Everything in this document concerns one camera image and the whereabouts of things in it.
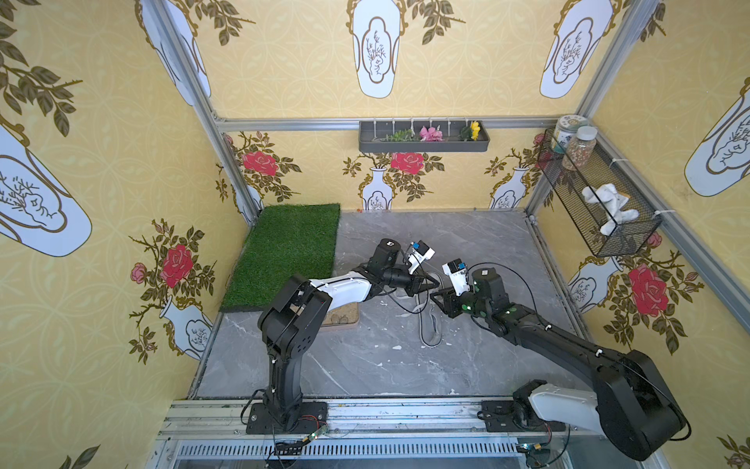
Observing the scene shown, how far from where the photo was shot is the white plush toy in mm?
703

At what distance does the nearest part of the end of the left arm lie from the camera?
2.44 feet

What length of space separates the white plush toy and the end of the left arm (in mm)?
450
